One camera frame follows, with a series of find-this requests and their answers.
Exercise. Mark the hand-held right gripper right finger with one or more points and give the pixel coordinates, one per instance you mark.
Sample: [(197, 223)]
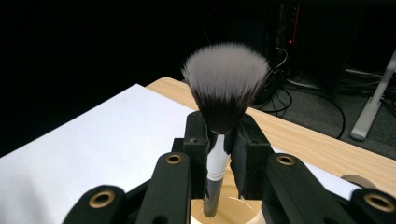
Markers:
[(252, 149)]

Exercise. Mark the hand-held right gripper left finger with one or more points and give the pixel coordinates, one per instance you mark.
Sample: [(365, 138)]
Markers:
[(197, 146)]

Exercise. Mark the cream ringed holder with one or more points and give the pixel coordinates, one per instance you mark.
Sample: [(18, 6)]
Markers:
[(230, 214)]

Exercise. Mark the black makeup brush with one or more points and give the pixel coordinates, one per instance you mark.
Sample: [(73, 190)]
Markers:
[(224, 77)]

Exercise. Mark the wooden table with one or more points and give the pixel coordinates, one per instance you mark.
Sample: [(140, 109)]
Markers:
[(311, 140)]

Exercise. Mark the white paper sheet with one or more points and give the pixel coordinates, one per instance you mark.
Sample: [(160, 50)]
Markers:
[(93, 149)]

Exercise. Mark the grey round disc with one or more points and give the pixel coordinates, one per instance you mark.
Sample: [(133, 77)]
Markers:
[(355, 179)]

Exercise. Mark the black computer tower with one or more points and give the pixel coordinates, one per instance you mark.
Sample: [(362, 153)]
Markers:
[(314, 37)]

